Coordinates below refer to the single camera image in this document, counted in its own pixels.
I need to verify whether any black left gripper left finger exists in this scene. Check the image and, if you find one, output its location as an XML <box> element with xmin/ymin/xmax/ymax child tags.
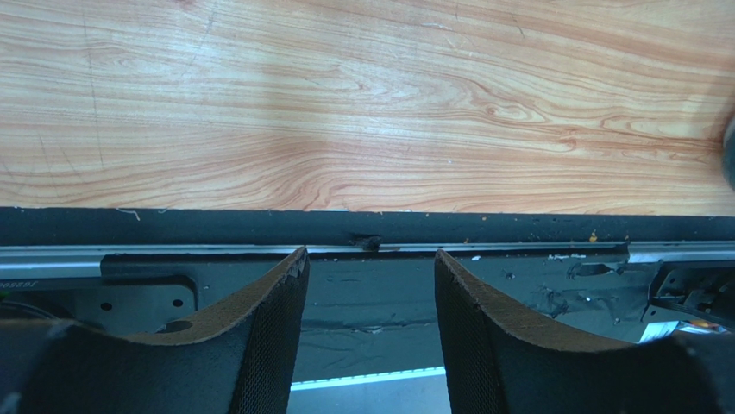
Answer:
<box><xmin>1</xmin><ymin>248</ymin><xmax>310</xmax><ymax>413</ymax></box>

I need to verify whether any white bowl with dark exterior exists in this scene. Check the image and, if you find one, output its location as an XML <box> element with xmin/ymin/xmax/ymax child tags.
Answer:
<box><xmin>721</xmin><ymin>116</ymin><xmax>735</xmax><ymax>189</ymax></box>

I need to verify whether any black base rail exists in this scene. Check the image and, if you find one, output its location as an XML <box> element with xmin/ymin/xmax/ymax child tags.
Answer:
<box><xmin>1</xmin><ymin>207</ymin><xmax>734</xmax><ymax>381</ymax></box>

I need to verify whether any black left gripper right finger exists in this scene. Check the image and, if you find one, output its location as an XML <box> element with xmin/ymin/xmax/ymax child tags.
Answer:
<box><xmin>434</xmin><ymin>251</ymin><xmax>734</xmax><ymax>413</ymax></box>

